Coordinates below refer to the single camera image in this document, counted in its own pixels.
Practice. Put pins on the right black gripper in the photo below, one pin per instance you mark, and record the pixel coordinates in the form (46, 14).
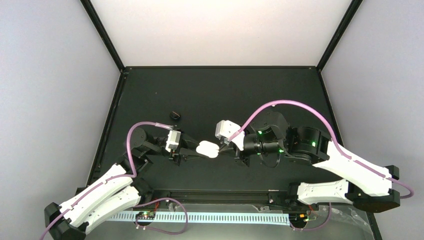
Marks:
(228, 150)

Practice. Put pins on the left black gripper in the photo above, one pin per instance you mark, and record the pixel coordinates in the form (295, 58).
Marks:
(175, 153)

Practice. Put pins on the black earbuds charging case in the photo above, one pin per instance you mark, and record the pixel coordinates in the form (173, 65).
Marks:
(174, 115)

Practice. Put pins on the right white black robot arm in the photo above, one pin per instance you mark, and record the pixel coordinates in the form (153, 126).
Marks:
(366, 186)

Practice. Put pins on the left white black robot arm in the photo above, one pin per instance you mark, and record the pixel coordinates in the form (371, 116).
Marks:
(122, 186)

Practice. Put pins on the left green circuit board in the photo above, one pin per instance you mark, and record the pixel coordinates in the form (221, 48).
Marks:
(145, 215)

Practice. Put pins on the green circuit board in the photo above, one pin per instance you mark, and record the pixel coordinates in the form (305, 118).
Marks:
(145, 215)
(301, 217)

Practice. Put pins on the right green circuit board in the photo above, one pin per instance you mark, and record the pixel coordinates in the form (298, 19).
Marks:
(301, 217)

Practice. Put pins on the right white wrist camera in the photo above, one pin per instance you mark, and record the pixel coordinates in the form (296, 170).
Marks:
(225, 129)

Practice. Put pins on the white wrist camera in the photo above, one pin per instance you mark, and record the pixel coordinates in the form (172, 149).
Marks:
(173, 140)
(225, 129)

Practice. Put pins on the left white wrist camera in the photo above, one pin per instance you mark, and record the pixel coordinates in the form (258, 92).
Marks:
(173, 140)

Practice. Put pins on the black enclosure frame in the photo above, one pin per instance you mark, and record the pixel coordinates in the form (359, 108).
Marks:
(312, 77)

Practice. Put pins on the black aluminium mounting rail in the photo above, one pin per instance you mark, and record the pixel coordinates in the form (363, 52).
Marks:
(275, 200)

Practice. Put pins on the white perforated cable duct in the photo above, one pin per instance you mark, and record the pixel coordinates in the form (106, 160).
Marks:
(280, 219)

